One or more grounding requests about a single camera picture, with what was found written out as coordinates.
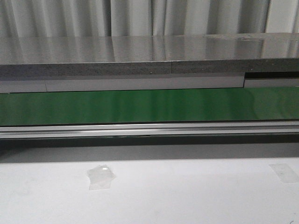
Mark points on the clear tape patch left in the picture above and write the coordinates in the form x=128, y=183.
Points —
x=100, y=177

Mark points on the green conveyor belt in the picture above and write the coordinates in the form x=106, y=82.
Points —
x=143, y=106

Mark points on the grey panel under counter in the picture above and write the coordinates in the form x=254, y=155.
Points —
x=150, y=82

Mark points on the grey stone counter slab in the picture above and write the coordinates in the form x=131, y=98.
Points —
x=39, y=57

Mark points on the clear tape strip right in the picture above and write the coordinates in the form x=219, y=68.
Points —
x=285, y=173

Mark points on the white pleated curtain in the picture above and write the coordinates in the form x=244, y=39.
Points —
x=54, y=18

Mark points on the aluminium conveyor side rail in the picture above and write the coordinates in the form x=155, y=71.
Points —
x=148, y=129

